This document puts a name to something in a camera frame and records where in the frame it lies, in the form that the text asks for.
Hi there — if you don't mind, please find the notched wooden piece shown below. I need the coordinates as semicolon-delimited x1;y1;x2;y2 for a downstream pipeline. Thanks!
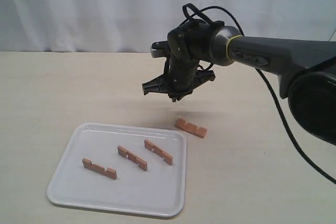
82;158;118;180
117;145;148;171
175;118;207;138
144;139;173;165

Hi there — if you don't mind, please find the white plastic tray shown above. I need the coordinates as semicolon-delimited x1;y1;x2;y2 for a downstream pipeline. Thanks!
47;123;187;218

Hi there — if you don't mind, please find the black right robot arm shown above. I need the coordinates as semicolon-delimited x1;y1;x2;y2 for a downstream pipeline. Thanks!
142;20;335;144

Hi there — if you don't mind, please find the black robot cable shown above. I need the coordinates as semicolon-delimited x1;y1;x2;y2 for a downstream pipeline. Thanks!
181;3;336;185

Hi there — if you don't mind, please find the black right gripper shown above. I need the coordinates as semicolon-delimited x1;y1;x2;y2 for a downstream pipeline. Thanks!
142;58;216;102

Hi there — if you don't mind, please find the white backdrop curtain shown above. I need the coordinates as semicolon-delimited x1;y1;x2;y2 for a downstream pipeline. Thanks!
1;0;335;52

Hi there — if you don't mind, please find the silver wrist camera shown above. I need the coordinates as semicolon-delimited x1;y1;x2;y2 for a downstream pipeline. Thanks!
151;41;169;58

